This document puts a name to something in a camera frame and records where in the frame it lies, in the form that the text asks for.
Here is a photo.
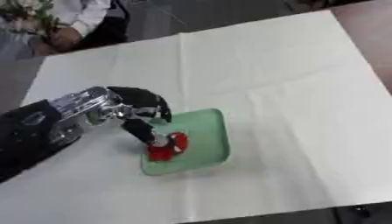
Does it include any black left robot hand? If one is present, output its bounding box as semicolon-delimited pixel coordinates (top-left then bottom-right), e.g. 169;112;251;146
104;86;175;147

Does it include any red toy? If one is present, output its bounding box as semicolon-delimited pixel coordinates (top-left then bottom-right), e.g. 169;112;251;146
145;131;190;162

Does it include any green tray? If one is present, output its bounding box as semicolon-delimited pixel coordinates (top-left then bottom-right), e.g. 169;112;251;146
139;108;232;177

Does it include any person's hand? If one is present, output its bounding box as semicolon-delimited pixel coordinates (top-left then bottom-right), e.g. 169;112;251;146
47;26;85;53

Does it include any person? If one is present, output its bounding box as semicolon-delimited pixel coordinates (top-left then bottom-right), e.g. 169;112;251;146
0;0;132;57

